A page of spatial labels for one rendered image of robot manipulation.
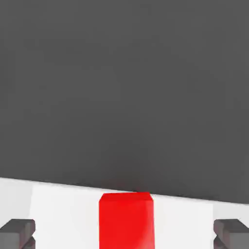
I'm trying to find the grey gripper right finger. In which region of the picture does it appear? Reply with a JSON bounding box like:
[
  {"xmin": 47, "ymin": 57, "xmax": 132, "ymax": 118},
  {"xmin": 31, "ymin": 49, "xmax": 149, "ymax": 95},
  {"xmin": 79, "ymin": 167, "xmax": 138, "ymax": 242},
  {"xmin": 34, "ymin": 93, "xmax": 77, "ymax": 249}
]
[{"xmin": 213, "ymin": 218, "xmax": 249, "ymax": 249}]

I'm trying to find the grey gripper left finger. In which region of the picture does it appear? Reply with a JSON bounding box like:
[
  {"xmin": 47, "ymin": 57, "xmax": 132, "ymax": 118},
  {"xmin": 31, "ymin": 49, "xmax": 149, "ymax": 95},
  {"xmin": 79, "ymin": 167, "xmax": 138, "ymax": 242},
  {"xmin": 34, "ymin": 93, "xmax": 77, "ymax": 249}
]
[{"xmin": 0, "ymin": 218, "xmax": 36, "ymax": 249}]

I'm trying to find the small red cube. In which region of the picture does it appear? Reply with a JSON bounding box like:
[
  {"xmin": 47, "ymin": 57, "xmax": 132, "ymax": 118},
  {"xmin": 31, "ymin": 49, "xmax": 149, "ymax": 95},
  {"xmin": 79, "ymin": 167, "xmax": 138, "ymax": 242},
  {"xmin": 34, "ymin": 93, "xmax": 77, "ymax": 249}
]
[{"xmin": 98, "ymin": 191, "xmax": 156, "ymax": 249}]

